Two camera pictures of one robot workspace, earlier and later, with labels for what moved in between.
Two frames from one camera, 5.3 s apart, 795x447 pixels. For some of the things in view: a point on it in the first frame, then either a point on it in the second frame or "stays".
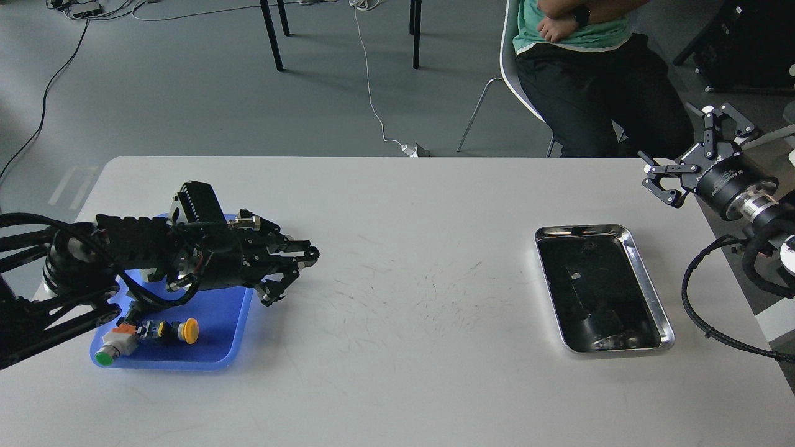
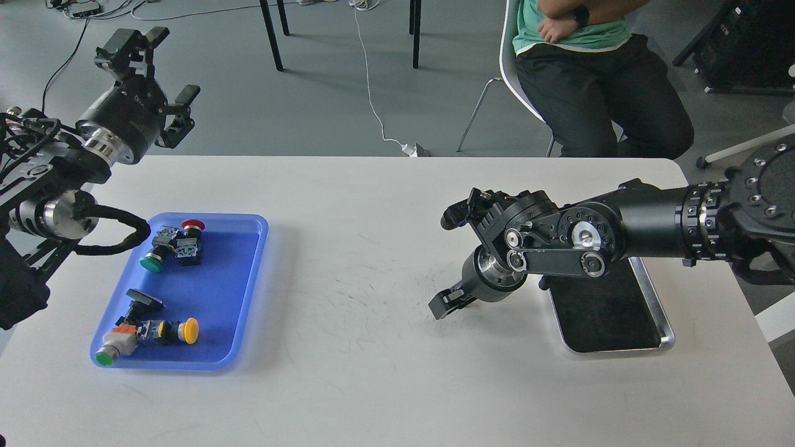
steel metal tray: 602,295 stays
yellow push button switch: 187,329 stays
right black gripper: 722,174 to 484,279
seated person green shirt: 604,91 stays
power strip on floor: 82,10 stays
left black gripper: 241,251 to 125,125
